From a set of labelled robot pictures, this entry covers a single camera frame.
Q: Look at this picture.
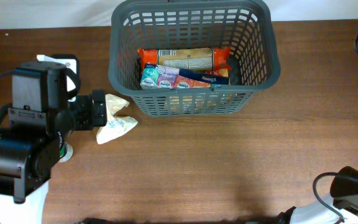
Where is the beige food pouch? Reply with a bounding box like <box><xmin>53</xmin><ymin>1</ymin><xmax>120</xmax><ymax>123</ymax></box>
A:
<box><xmin>96</xmin><ymin>94</ymin><xmax>138</xmax><ymax>144</ymax></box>

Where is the green lidded jar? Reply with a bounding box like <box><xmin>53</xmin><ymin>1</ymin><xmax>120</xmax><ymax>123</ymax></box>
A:
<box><xmin>59</xmin><ymin>142</ymin><xmax>73</xmax><ymax>162</ymax></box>

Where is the blue tissue multipack box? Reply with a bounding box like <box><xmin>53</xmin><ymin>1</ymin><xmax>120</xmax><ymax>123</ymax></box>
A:
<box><xmin>140</xmin><ymin>63</ymin><xmax>230</xmax><ymax>89</ymax></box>

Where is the orange ended biscuit packet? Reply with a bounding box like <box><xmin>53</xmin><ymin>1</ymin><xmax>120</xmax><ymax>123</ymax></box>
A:
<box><xmin>137</xmin><ymin>47</ymin><xmax>231</xmax><ymax>71</ymax></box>

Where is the orange coffee sachet bag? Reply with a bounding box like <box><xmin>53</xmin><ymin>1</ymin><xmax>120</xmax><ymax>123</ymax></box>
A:
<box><xmin>205</xmin><ymin>65</ymin><xmax>232</xmax><ymax>78</ymax></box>

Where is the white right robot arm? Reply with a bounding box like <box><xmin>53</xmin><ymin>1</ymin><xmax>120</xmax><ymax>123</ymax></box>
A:
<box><xmin>275</xmin><ymin>166</ymin><xmax>358</xmax><ymax>224</ymax></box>

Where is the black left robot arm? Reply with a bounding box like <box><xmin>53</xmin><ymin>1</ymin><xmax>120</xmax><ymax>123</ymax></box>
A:
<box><xmin>0</xmin><ymin>62</ymin><xmax>107</xmax><ymax>203</ymax></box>

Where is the grey plastic basket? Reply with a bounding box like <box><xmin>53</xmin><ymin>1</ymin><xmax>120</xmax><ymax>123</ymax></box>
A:
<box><xmin>108</xmin><ymin>0</ymin><xmax>280</xmax><ymax>116</ymax></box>

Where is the black table edge rail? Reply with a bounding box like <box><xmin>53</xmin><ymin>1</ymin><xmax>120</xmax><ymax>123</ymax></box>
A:
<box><xmin>75</xmin><ymin>218</ymin><xmax>278</xmax><ymax>224</ymax></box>

